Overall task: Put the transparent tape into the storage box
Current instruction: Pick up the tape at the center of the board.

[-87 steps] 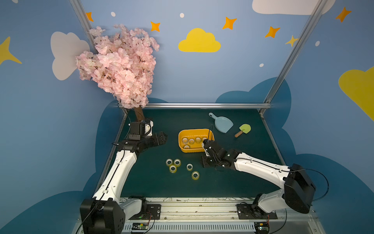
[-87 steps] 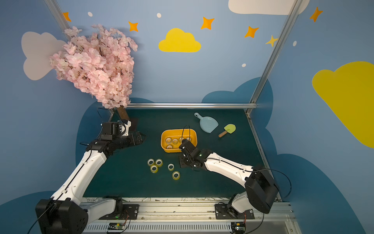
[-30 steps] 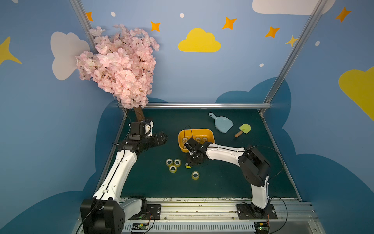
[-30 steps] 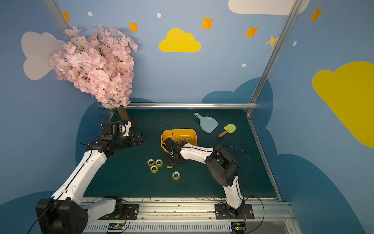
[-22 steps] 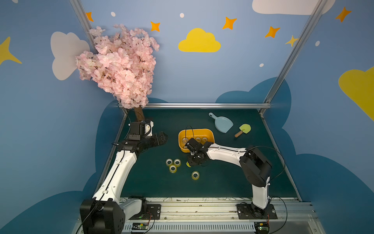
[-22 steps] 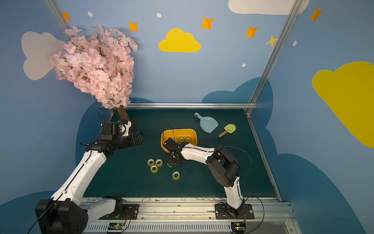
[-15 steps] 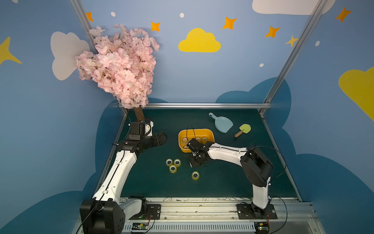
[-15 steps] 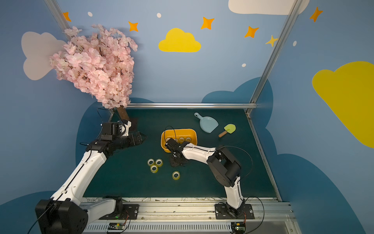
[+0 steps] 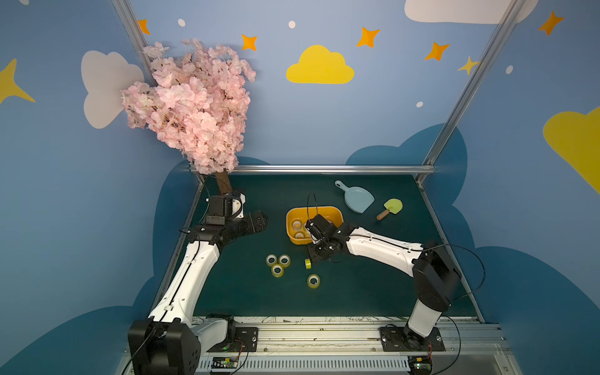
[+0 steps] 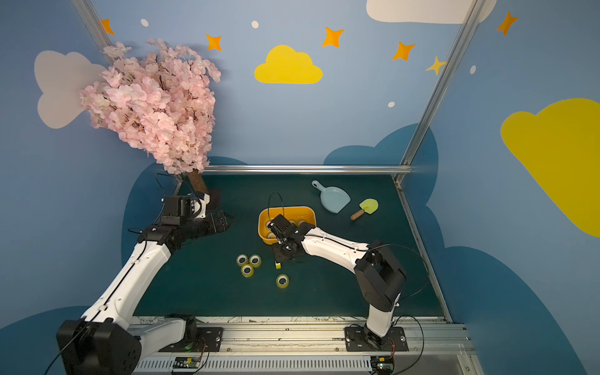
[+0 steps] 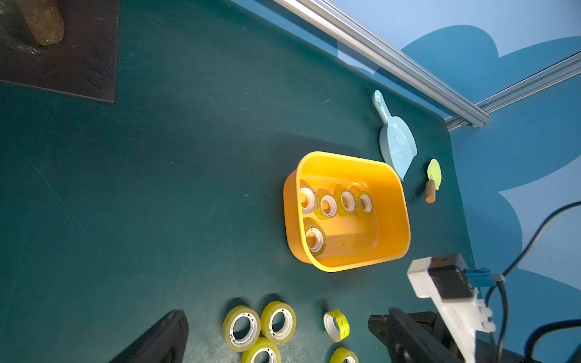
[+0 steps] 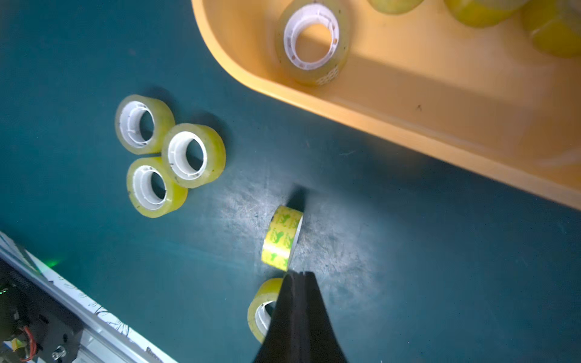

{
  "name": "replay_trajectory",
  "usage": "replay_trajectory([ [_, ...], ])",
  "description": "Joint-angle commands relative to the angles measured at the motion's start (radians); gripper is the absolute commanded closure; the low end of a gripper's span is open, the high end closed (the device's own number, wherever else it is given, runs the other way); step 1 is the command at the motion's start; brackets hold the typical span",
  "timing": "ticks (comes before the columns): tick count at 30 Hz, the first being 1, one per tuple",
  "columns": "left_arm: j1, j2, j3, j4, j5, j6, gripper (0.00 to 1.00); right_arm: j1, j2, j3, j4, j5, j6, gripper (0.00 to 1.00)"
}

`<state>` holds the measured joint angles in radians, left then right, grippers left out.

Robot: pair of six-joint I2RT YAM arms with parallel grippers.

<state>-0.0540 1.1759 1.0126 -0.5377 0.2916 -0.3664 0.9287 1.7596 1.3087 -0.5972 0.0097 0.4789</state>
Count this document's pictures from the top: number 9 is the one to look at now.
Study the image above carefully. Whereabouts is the transparent tape roll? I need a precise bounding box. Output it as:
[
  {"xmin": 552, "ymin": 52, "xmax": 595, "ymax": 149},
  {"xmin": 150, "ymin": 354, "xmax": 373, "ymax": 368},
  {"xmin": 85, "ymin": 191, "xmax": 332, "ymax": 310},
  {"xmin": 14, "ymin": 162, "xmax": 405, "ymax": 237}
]
[{"xmin": 292, "ymin": 220, "xmax": 303, "ymax": 231}]

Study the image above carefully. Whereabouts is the yellow plastic storage box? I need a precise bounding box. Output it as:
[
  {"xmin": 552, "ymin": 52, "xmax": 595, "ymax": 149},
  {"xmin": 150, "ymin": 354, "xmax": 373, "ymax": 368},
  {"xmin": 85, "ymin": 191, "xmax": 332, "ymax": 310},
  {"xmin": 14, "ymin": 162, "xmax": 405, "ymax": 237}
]
[{"xmin": 285, "ymin": 206, "xmax": 344, "ymax": 245}]

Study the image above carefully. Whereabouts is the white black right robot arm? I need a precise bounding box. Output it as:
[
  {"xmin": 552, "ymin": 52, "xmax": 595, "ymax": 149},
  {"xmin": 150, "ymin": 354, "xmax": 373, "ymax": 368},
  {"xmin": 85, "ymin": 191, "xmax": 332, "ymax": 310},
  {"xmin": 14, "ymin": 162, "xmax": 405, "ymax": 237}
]
[{"xmin": 305, "ymin": 222, "xmax": 462, "ymax": 340}]

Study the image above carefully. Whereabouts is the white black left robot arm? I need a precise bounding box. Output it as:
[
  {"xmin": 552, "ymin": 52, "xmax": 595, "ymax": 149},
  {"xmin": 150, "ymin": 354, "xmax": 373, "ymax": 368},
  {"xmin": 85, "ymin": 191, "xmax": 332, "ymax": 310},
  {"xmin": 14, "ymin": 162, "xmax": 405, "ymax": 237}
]
[{"xmin": 125, "ymin": 211, "xmax": 268, "ymax": 374}]

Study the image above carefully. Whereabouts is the tape roll left cluster back-left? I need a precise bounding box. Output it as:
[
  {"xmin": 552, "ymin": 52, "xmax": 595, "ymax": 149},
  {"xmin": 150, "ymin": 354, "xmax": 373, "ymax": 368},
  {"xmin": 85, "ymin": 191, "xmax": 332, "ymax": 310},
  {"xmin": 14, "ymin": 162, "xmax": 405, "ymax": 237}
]
[{"xmin": 266, "ymin": 254, "xmax": 278, "ymax": 267}]

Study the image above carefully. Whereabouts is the tape roll left cluster back-right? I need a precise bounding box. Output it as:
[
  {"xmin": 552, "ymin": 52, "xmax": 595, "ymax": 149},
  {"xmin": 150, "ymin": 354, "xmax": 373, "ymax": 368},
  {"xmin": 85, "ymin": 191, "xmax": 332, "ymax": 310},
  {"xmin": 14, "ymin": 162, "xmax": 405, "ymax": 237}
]
[{"xmin": 278, "ymin": 255, "xmax": 291, "ymax": 268}]

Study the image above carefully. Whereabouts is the tape roll left cluster front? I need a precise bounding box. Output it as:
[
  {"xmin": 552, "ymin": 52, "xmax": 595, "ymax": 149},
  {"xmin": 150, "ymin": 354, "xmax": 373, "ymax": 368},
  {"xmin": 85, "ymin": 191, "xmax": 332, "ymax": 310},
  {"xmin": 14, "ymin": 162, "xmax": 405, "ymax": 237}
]
[{"xmin": 271, "ymin": 264, "xmax": 284, "ymax": 278}]

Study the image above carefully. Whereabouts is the light blue plastic dustpan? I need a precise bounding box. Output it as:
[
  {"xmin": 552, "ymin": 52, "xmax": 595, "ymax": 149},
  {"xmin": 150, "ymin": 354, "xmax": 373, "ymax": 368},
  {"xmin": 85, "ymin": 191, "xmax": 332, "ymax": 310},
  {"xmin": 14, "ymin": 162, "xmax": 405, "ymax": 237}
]
[{"xmin": 334, "ymin": 180, "xmax": 374, "ymax": 214}]

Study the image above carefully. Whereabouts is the aluminium back horizontal bar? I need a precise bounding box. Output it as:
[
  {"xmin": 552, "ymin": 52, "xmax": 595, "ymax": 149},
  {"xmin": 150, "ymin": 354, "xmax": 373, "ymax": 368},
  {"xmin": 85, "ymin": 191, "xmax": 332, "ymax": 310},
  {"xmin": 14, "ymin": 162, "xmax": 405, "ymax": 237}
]
[{"xmin": 232, "ymin": 165, "xmax": 435, "ymax": 175}]

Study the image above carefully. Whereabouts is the pink cherry blossom tree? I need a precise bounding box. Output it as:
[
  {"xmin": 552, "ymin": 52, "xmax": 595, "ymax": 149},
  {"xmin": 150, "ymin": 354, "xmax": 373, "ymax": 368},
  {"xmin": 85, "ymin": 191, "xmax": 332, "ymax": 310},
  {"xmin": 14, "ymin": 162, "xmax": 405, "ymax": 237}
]
[{"xmin": 121, "ymin": 39, "xmax": 256, "ymax": 174}]

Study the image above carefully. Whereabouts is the left green circuit board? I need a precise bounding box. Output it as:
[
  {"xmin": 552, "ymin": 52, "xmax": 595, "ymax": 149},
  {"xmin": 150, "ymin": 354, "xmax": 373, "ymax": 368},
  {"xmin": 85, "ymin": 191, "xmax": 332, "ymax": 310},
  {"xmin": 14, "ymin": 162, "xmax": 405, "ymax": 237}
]
[{"xmin": 210, "ymin": 357, "xmax": 239, "ymax": 370}]

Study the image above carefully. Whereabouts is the green circuit board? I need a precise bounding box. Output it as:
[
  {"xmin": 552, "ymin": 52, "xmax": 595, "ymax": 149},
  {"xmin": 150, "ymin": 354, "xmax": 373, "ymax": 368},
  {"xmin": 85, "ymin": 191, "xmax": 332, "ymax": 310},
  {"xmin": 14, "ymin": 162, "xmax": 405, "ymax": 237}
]
[
  {"xmin": 408, "ymin": 356, "xmax": 432, "ymax": 373},
  {"xmin": 210, "ymin": 357, "xmax": 239, "ymax": 370}
]

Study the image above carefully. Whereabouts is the right green circuit board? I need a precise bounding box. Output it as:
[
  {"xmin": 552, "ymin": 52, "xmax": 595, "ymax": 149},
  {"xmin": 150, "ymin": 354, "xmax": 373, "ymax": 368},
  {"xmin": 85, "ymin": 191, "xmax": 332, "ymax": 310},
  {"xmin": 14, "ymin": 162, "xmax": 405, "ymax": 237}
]
[{"xmin": 408, "ymin": 356, "xmax": 432, "ymax": 373}]

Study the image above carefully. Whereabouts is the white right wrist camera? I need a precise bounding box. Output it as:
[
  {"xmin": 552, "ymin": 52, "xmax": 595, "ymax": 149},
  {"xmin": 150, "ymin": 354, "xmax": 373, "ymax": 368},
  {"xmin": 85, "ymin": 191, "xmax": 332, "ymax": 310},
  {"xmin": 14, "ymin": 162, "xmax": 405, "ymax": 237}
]
[{"xmin": 305, "ymin": 214, "xmax": 338, "ymax": 243}]

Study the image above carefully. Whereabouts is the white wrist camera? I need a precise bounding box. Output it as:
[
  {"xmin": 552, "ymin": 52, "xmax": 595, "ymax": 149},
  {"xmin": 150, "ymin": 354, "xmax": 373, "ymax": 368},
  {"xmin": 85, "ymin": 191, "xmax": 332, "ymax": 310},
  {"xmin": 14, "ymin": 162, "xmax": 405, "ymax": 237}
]
[
  {"xmin": 305, "ymin": 214, "xmax": 338, "ymax": 243},
  {"xmin": 202, "ymin": 195, "xmax": 245, "ymax": 226}
]

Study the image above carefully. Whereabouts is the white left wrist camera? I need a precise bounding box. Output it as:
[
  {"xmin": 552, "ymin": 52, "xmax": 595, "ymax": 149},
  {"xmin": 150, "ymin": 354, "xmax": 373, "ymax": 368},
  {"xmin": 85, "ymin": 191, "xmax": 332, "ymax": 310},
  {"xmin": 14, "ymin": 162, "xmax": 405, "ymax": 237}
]
[{"xmin": 202, "ymin": 195, "xmax": 245, "ymax": 226}]

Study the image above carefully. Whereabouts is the green spatula wooden handle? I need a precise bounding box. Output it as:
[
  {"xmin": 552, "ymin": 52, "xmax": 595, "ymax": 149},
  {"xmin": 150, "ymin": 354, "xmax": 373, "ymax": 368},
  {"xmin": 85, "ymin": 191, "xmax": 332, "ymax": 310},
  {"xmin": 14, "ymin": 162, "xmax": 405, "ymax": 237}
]
[{"xmin": 377, "ymin": 198, "xmax": 404, "ymax": 221}]

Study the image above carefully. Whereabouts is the aluminium front rail frame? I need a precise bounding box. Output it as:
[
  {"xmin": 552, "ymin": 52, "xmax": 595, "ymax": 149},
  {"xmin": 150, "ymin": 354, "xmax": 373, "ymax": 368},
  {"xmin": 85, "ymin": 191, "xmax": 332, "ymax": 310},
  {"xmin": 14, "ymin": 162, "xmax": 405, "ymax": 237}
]
[{"xmin": 114, "ymin": 316, "xmax": 523, "ymax": 375}]

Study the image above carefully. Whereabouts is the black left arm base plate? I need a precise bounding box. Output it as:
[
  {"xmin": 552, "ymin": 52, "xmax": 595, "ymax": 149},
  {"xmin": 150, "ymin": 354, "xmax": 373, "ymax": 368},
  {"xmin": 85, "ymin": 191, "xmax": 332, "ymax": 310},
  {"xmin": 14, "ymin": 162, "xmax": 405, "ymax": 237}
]
[{"xmin": 209, "ymin": 327, "xmax": 259, "ymax": 353}]

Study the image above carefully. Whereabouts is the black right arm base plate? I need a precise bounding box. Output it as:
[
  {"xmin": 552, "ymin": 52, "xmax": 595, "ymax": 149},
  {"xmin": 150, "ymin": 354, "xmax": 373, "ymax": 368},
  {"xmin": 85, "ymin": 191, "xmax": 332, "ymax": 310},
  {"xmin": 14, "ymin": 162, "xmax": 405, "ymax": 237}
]
[{"xmin": 379, "ymin": 324, "xmax": 445, "ymax": 353}]

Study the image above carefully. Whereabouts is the aluminium left corner post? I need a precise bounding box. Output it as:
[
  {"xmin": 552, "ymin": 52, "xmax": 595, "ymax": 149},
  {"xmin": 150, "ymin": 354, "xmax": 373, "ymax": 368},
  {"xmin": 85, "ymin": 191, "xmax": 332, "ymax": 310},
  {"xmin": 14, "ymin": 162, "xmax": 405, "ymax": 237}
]
[{"xmin": 111, "ymin": 0, "xmax": 156, "ymax": 84}]

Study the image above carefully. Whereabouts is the aluminium corner post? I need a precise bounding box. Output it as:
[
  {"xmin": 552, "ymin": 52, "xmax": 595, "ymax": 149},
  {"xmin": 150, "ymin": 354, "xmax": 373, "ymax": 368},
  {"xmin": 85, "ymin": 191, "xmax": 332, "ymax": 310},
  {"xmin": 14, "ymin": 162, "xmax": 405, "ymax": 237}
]
[
  {"xmin": 416, "ymin": 0, "xmax": 527, "ymax": 188},
  {"xmin": 111, "ymin": 0, "xmax": 156, "ymax": 84}
]

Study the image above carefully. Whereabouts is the aluminium right corner post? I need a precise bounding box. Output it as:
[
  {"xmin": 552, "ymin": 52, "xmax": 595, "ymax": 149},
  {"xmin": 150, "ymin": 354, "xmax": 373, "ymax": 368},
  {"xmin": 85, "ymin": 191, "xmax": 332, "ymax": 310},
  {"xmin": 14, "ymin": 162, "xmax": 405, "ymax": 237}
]
[{"xmin": 416, "ymin": 0, "xmax": 527, "ymax": 188}]

